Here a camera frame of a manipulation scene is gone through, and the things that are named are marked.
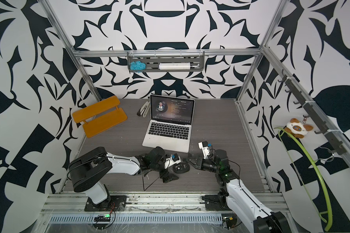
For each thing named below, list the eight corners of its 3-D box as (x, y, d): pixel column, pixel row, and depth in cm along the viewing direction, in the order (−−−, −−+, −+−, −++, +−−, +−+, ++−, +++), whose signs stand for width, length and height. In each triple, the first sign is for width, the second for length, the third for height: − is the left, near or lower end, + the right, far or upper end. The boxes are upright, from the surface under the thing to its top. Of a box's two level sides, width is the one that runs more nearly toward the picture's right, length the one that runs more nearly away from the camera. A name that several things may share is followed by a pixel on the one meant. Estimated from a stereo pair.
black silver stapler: (137, 115, 112) (136, 113, 110) (144, 102, 120) (143, 100, 118) (144, 117, 111) (144, 115, 109) (151, 104, 119) (150, 101, 117)
